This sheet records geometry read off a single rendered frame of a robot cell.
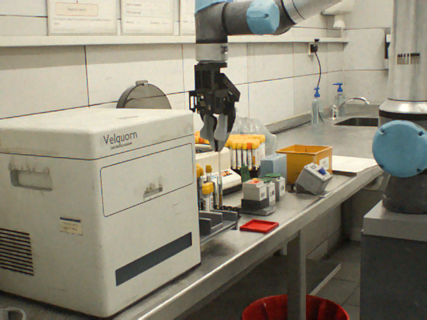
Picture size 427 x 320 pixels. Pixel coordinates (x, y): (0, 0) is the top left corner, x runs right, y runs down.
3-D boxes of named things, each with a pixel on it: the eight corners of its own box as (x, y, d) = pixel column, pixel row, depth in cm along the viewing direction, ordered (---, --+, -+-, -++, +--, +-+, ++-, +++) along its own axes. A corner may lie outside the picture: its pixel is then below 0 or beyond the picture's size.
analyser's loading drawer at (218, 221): (186, 259, 110) (185, 233, 109) (157, 255, 113) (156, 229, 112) (237, 229, 127) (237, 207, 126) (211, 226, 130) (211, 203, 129)
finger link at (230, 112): (215, 132, 139) (213, 95, 137) (219, 131, 140) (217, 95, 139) (233, 133, 136) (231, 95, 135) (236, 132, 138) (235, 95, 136)
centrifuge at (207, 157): (200, 204, 158) (198, 159, 156) (127, 191, 177) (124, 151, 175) (253, 186, 176) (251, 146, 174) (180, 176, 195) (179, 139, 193)
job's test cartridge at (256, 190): (259, 209, 145) (259, 184, 144) (243, 207, 148) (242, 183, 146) (267, 205, 148) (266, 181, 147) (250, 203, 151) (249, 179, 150)
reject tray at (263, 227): (266, 233, 130) (266, 230, 130) (239, 230, 133) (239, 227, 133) (279, 225, 136) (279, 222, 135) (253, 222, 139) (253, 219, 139)
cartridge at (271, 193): (269, 207, 152) (268, 182, 151) (252, 205, 154) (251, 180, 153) (275, 203, 155) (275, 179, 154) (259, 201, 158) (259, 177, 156)
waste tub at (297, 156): (315, 187, 172) (315, 153, 170) (275, 183, 179) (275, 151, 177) (333, 178, 183) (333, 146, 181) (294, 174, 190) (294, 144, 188)
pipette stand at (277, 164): (278, 195, 163) (277, 160, 162) (255, 193, 167) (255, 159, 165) (291, 187, 172) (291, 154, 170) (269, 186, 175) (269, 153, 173)
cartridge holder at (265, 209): (266, 216, 144) (266, 202, 143) (234, 212, 148) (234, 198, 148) (275, 211, 148) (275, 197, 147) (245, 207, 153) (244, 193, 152)
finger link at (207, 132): (195, 154, 138) (194, 115, 136) (207, 150, 143) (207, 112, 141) (206, 155, 136) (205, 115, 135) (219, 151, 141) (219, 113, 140)
